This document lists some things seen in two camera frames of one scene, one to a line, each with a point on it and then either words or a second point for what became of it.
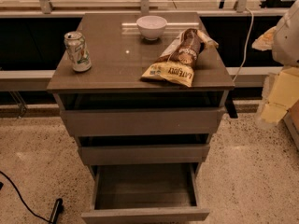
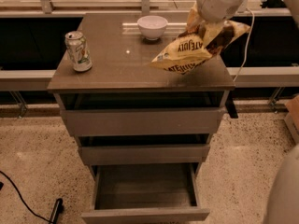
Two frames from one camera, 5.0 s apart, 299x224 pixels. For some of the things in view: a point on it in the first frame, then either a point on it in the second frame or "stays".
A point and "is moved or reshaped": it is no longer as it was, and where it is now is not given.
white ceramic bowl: x=151 y=27 stays
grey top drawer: x=200 y=121 stays
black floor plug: x=59 y=207 stays
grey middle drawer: x=144 y=154 stays
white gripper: x=287 y=42 -> x=214 y=4
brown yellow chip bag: x=177 y=60 is moved or reshaped
